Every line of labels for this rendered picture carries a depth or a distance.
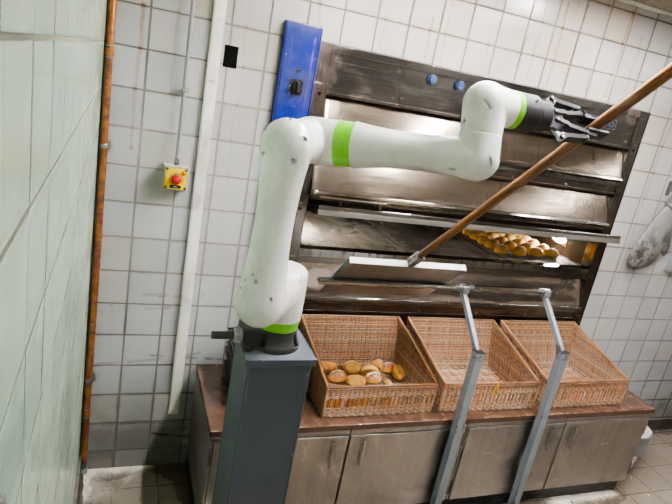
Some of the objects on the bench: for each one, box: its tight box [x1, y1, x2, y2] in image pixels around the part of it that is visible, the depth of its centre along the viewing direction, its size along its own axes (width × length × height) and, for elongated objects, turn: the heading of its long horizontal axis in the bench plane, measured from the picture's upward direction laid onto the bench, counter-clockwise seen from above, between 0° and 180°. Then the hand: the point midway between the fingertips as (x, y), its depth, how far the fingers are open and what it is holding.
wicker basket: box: [299, 314, 438, 418], centre depth 269 cm, size 49×56×28 cm
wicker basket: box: [404, 316, 541, 412], centre depth 291 cm, size 49×56×28 cm
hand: (593, 127), depth 149 cm, fingers closed on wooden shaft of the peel, 3 cm apart
